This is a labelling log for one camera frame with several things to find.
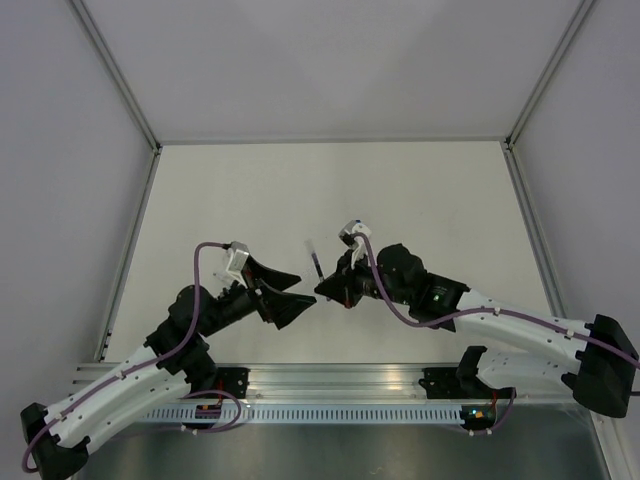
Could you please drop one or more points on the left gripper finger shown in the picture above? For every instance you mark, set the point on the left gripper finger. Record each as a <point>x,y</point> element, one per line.
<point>282,308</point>
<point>259,276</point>

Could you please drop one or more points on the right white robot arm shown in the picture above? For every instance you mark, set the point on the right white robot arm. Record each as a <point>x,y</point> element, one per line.
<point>594,361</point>

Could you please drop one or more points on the purple ink pen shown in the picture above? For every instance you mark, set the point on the purple ink pen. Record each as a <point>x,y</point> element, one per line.
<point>317,266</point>

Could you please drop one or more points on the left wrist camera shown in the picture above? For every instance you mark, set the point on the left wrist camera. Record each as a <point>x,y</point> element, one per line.
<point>237,255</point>

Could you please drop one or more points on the aluminium mounting rail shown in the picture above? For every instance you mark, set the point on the aluminium mounting rail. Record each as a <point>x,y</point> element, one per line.
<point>335,383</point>

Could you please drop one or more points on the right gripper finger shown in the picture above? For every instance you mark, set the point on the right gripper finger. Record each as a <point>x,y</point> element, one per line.
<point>344,269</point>
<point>335,289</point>

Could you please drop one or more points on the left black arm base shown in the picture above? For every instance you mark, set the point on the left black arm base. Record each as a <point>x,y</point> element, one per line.
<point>220,377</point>

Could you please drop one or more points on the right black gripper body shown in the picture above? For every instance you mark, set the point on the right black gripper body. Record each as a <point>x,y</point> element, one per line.
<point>362,281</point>

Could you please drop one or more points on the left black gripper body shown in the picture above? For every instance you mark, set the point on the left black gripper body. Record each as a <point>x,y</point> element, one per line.
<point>240,303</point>

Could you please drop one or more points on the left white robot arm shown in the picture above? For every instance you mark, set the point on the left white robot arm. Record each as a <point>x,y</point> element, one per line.
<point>173,362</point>

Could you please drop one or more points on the right aluminium frame post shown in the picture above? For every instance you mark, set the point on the right aluminium frame post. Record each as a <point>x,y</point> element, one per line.
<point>569,35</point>

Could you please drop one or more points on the aluminium frame post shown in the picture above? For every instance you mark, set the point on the aluminium frame post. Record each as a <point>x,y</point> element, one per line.
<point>569,35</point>
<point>108,61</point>

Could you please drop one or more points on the left aluminium frame post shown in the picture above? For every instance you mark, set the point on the left aluminium frame post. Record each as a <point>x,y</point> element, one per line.
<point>108,61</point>

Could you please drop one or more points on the white slotted cable duct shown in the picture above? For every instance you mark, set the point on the white slotted cable duct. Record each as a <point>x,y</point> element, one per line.
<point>352,414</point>

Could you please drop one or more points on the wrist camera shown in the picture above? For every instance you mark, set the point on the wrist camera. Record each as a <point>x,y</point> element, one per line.
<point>237,255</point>
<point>353,235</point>

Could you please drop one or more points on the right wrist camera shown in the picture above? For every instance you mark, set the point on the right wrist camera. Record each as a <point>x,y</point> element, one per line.
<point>353,235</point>

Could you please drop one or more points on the blue capped clear pen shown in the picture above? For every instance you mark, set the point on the blue capped clear pen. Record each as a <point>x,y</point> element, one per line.
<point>224,279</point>

